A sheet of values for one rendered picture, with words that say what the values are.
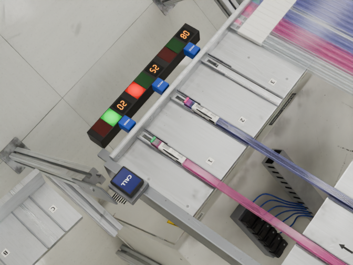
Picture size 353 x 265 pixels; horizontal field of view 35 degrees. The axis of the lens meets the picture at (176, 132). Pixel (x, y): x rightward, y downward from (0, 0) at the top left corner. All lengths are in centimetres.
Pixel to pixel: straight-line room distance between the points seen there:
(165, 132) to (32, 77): 76
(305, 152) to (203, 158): 49
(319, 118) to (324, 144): 8
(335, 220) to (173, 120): 37
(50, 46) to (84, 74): 14
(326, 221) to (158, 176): 32
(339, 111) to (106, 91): 76
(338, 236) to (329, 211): 5
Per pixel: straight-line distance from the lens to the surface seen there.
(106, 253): 194
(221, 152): 109
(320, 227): 105
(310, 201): 149
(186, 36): 126
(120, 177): 104
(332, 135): 159
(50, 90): 181
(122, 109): 117
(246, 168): 140
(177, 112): 114
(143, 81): 120
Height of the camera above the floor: 173
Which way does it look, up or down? 60 degrees down
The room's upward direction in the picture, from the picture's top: 95 degrees clockwise
